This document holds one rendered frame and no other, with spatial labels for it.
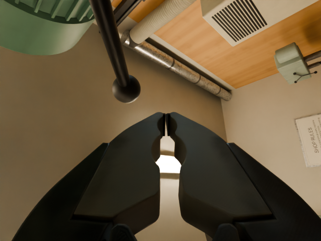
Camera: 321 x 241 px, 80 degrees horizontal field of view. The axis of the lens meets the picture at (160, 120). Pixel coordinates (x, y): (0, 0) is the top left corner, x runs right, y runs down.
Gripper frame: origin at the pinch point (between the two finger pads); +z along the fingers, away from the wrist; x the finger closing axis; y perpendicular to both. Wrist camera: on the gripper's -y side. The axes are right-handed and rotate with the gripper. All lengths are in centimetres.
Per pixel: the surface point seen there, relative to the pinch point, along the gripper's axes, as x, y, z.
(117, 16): -39, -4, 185
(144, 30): -15, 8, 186
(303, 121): 186, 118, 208
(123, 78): -4.3, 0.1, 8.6
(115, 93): -5.6, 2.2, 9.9
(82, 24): -10.3, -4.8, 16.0
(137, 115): -24, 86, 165
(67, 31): -12.1, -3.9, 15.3
